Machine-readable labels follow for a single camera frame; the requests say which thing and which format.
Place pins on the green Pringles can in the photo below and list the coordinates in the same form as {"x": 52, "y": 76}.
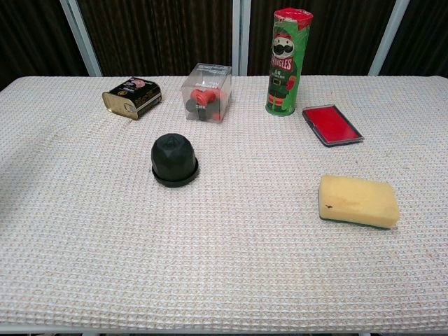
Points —
{"x": 285, "y": 70}

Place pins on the white waffle tablecloth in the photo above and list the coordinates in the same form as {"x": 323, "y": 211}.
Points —
{"x": 224, "y": 252}

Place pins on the black round jar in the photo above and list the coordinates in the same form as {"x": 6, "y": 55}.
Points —
{"x": 172, "y": 154}

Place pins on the yellow sponge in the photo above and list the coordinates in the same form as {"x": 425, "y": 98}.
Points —
{"x": 357, "y": 201}

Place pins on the white partition post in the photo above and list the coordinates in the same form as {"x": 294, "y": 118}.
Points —
{"x": 82, "y": 38}
{"x": 388, "y": 38}
{"x": 241, "y": 35}

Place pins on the black gold tin can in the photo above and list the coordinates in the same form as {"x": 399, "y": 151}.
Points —
{"x": 134, "y": 96}

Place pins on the clear box with red toy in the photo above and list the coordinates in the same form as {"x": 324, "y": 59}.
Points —
{"x": 206, "y": 94}

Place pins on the red ink pad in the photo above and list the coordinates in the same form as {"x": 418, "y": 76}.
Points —
{"x": 330, "y": 124}

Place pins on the dark brown curtain panel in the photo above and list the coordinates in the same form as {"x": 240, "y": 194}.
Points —
{"x": 336, "y": 35}
{"x": 423, "y": 38}
{"x": 157, "y": 31}
{"x": 31, "y": 38}

